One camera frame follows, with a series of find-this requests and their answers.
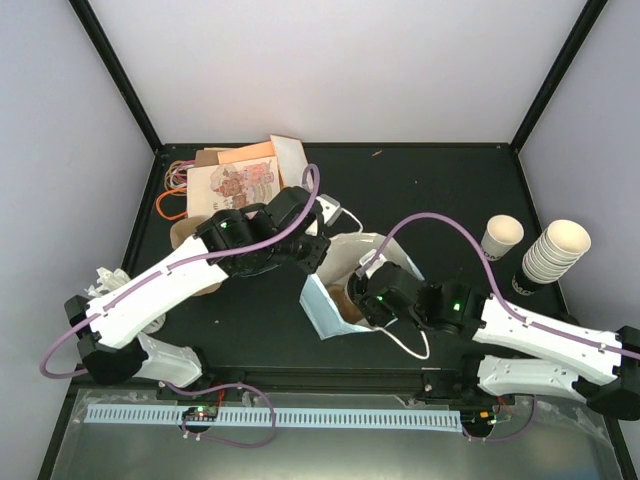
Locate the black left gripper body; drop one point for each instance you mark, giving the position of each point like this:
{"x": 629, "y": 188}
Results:
{"x": 309, "y": 261}

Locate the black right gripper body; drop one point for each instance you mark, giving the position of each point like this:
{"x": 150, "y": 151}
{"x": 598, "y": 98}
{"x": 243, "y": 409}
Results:
{"x": 370, "y": 309}

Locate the single brown pulp cup carrier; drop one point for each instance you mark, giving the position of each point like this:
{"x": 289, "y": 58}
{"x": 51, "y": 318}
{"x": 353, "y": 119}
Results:
{"x": 347, "y": 309}

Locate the light blue paper bag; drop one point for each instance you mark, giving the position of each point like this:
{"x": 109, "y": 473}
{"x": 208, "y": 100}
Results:
{"x": 339, "y": 267}

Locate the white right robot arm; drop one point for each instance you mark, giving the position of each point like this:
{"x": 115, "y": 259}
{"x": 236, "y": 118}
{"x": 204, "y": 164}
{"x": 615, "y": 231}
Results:
{"x": 595, "y": 367}

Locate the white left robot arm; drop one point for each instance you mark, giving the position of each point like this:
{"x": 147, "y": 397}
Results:
{"x": 232, "y": 243}

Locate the illustrated greeting card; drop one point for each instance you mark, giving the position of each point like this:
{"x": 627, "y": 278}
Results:
{"x": 231, "y": 186}

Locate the brown cardboard sleeve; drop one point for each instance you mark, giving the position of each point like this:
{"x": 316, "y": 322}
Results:
{"x": 207, "y": 157}

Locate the rubber bands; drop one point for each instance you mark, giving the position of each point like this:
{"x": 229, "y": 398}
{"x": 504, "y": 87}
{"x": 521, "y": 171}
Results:
{"x": 175, "y": 185}

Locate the stack of white paper cups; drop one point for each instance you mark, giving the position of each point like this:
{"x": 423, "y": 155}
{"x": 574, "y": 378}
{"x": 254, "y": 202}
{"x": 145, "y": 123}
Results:
{"x": 556, "y": 250}

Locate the white plastic cutlery pile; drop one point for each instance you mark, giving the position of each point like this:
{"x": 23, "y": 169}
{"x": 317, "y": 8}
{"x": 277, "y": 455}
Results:
{"x": 108, "y": 281}

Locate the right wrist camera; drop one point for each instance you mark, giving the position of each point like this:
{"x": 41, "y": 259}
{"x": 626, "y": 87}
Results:
{"x": 370, "y": 263}

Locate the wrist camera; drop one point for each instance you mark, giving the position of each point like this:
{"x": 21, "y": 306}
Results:
{"x": 331, "y": 211}
{"x": 370, "y": 263}

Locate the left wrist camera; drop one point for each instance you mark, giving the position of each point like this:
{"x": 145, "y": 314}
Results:
{"x": 331, "y": 211}

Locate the light blue cable duct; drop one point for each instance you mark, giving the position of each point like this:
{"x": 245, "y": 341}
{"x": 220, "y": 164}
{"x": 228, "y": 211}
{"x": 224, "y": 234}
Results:
{"x": 312, "y": 418}

